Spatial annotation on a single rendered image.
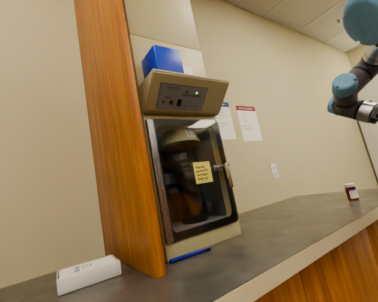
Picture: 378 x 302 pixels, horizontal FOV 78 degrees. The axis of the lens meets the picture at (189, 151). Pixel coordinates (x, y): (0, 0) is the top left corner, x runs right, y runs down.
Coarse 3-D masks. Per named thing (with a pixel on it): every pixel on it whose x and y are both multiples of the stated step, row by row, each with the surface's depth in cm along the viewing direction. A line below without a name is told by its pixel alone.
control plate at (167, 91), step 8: (160, 88) 73; (168, 88) 74; (176, 88) 76; (184, 88) 78; (192, 88) 79; (200, 88) 81; (160, 96) 74; (168, 96) 76; (176, 96) 78; (184, 96) 79; (192, 96) 81; (200, 96) 83; (160, 104) 76; (168, 104) 78; (176, 104) 79; (184, 104) 81; (192, 104) 83; (200, 104) 85
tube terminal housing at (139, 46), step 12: (132, 36) 82; (132, 48) 81; (144, 48) 83; (180, 48) 93; (132, 60) 81; (192, 60) 95; (204, 72) 98; (144, 120) 76; (216, 120) 94; (144, 132) 76; (156, 192) 72; (156, 204) 72; (228, 228) 84; (240, 228) 87; (192, 240) 75; (204, 240) 77; (216, 240) 80; (168, 252) 69; (180, 252) 72
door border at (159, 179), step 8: (152, 120) 76; (152, 128) 76; (152, 136) 75; (152, 144) 74; (152, 160) 73; (160, 168) 74; (160, 176) 73; (160, 184) 72; (160, 192) 72; (168, 216) 71; (168, 224) 70; (168, 232) 70; (168, 240) 69
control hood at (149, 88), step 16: (144, 80) 74; (160, 80) 72; (176, 80) 75; (192, 80) 78; (208, 80) 81; (224, 80) 86; (144, 96) 75; (208, 96) 85; (224, 96) 89; (144, 112) 76; (160, 112) 78; (176, 112) 81; (192, 112) 85; (208, 112) 89
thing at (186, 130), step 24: (168, 120) 80; (192, 120) 86; (168, 144) 78; (192, 144) 83; (216, 144) 89; (168, 168) 75; (192, 168) 80; (216, 168) 86; (168, 192) 73; (192, 192) 78; (216, 192) 84; (192, 216) 76; (216, 216) 81
